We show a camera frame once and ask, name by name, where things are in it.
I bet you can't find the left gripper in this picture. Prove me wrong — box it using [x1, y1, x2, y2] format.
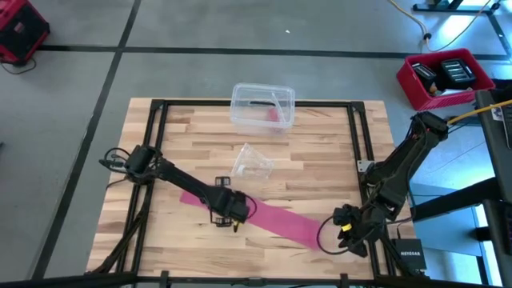
[210, 175, 251, 230]

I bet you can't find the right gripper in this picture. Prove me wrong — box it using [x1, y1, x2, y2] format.
[332, 202, 372, 258]

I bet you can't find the pink elastic bandage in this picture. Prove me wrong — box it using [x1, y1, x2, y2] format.
[178, 190, 328, 252]

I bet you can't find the clear plastic wrapper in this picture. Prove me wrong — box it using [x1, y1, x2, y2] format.
[230, 142, 275, 180]

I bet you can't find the black overhead rig beam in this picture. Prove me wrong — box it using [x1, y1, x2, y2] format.
[0, 271, 512, 288]

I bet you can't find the clear plastic container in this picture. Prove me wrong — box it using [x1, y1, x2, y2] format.
[230, 82, 296, 137]

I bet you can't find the red plastic crate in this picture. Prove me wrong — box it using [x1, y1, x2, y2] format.
[395, 47, 497, 112]

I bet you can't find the small black device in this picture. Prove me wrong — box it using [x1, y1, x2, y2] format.
[410, 62, 438, 91]

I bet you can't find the white paper sheet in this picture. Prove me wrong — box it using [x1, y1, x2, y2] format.
[439, 88, 475, 97]

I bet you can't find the large black ribbed device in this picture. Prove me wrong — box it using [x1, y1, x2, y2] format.
[438, 58, 477, 90]

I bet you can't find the black floor stand base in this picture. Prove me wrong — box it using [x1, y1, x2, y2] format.
[411, 0, 512, 63]

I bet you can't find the red and black case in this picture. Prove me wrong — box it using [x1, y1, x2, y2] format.
[0, 0, 51, 66]

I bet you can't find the black cable with yellow tag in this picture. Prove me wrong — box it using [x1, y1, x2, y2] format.
[316, 215, 357, 256]
[234, 194, 259, 234]

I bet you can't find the black Netgear network switch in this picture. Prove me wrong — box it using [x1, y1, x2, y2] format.
[390, 238, 428, 271]

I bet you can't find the black aluminium table frame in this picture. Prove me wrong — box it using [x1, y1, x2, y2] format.
[114, 98, 399, 279]

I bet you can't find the black cable bundle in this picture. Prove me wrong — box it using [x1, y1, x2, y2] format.
[86, 175, 157, 277]

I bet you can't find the yellow hanging cable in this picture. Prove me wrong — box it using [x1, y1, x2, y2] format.
[446, 98, 512, 125]

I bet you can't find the yellow extension cord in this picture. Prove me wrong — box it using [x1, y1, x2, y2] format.
[386, 0, 494, 53]

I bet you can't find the thin black floor cable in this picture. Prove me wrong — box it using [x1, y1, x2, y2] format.
[0, 57, 38, 76]

